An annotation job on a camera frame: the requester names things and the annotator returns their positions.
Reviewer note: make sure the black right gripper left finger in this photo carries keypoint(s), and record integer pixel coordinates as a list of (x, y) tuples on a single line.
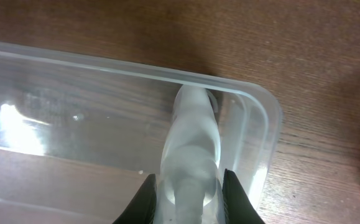
[(141, 209)]

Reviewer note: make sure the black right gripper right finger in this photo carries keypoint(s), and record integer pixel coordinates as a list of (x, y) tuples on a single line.
[(237, 206)]

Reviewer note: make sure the white clear-cap spray bottle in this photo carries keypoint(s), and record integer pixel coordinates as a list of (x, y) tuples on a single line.
[(189, 189)]

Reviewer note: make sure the clear plastic container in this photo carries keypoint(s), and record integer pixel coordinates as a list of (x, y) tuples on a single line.
[(79, 135)]

